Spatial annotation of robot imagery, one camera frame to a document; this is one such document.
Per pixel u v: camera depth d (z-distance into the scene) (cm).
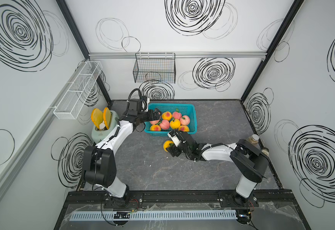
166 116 102
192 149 69
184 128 94
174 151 79
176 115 102
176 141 77
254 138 86
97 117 83
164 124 99
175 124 99
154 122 96
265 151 88
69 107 71
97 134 82
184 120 99
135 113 67
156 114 77
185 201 74
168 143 87
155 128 96
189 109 105
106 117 80
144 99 76
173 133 77
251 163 47
